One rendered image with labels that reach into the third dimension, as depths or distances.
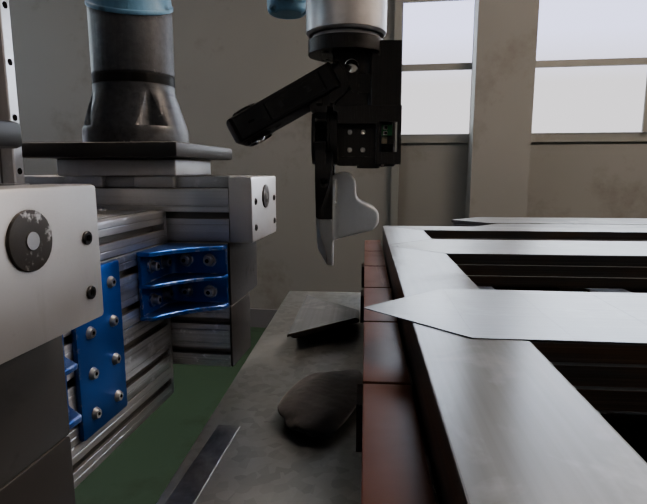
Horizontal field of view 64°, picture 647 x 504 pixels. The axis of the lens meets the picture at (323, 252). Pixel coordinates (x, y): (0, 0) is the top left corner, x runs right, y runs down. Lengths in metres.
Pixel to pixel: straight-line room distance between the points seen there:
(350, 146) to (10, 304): 0.31
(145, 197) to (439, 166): 2.53
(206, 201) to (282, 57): 2.61
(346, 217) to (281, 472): 0.29
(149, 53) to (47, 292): 0.52
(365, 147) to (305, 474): 0.35
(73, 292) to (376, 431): 0.22
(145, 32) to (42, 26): 3.18
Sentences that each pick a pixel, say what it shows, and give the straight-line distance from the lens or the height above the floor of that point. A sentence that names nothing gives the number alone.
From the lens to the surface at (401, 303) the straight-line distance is 0.54.
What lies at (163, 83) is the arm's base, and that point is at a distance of 0.81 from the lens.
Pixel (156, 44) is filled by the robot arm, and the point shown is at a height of 1.18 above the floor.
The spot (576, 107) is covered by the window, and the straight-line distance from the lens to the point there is 3.29.
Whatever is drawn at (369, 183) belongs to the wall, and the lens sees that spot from 3.16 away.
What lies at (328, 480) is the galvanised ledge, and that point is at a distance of 0.60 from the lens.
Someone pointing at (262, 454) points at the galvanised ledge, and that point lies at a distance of 0.64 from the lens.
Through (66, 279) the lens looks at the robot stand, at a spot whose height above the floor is 0.94.
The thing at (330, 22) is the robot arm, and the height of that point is 1.13.
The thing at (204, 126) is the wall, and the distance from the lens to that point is 3.39.
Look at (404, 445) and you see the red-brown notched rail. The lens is 0.36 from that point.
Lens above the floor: 1.00
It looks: 9 degrees down
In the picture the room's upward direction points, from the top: straight up
